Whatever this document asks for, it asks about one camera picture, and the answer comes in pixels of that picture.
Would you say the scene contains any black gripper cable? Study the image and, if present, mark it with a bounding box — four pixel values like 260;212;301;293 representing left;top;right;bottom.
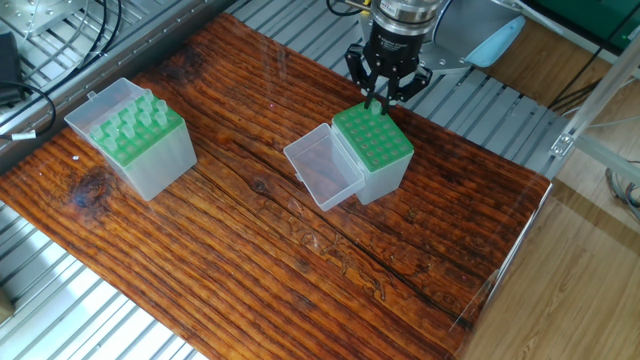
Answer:
325;0;376;17

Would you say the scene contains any glossy wooden board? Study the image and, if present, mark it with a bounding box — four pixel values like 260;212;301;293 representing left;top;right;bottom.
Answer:
0;10;556;360

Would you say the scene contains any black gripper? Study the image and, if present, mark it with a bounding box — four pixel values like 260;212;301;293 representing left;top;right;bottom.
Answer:
345;18;435;111

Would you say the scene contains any aluminium frame corner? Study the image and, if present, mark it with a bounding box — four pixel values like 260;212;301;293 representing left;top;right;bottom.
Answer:
548;68;640;186

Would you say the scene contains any clear hinged box lid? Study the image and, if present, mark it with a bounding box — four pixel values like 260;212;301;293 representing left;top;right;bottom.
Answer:
65;78;146;129
283;122;365;212

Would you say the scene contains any grey metal mount plate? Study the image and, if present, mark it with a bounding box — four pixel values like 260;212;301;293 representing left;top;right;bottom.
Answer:
425;40;473;79

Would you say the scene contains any translucent tip box green rack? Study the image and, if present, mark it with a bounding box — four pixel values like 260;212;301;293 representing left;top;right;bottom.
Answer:
332;100;415;206
65;78;198;202

